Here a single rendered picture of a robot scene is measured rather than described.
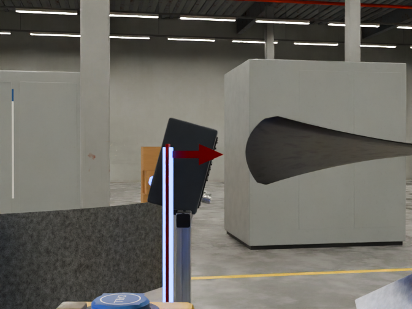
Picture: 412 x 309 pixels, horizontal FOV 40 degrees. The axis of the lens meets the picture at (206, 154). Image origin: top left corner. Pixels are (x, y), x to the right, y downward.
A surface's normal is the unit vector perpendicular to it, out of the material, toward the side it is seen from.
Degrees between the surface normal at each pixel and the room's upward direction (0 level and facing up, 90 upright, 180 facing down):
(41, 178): 90
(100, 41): 90
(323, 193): 90
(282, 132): 164
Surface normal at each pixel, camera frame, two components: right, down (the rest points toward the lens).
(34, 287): 0.55, 0.00
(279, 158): 0.03, 0.95
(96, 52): 0.18, 0.01
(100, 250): 0.73, 0.00
